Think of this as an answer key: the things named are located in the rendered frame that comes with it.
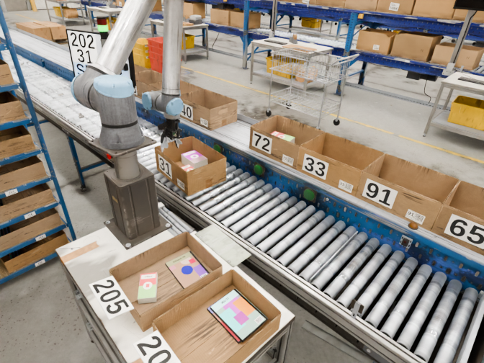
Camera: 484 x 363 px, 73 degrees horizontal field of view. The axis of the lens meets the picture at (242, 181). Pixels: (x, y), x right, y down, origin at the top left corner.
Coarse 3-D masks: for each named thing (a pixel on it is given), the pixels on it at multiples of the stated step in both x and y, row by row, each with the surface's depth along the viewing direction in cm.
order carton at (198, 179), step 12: (168, 144) 217; (180, 144) 224; (192, 144) 230; (204, 144) 218; (156, 156) 213; (168, 156) 222; (180, 156) 228; (216, 156) 211; (180, 168) 191; (204, 168) 194; (216, 168) 201; (180, 180) 197; (192, 180) 193; (204, 180) 199; (216, 180) 206; (192, 192) 197
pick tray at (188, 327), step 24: (216, 288) 135; (240, 288) 138; (168, 312) 119; (192, 312) 129; (264, 312) 129; (168, 336) 121; (192, 336) 121; (216, 336) 121; (264, 336) 118; (192, 360) 113; (216, 360) 114; (240, 360) 112
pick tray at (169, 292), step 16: (176, 240) 154; (192, 240) 154; (144, 256) 145; (160, 256) 151; (176, 256) 154; (208, 256) 146; (112, 272) 136; (128, 272) 142; (144, 272) 145; (160, 272) 146; (128, 288) 138; (160, 288) 138; (176, 288) 139; (192, 288) 131; (144, 304) 132; (160, 304) 122; (176, 304) 129; (144, 320) 120
